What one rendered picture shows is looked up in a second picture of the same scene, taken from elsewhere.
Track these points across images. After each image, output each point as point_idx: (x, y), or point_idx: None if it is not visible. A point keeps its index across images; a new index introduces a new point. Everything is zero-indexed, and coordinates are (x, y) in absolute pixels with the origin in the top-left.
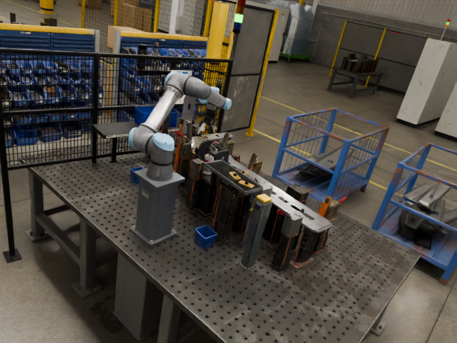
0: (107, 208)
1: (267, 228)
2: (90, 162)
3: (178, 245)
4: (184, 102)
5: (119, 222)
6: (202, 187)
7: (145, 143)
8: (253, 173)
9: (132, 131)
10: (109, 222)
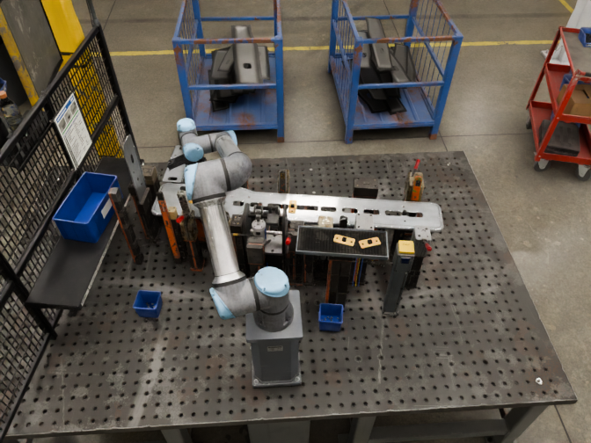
0: (187, 386)
1: None
2: (49, 341)
3: (316, 352)
4: (127, 160)
5: (229, 390)
6: (267, 262)
7: (254, 305)
8: (301, 198)
9: (221, 303)
10: (217, 400)
